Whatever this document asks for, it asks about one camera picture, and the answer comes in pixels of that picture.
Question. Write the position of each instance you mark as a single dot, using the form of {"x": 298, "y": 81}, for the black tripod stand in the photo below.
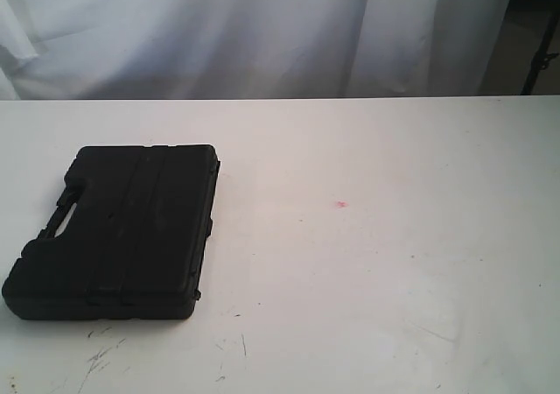
{"x": 546, "y": 15}

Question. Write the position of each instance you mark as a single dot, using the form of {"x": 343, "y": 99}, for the black plastic tool case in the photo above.
{"x": 126, "y": 239}

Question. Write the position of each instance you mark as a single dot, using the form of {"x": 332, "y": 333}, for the white backdrop cloth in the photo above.
{"x": 245, "y": 49}

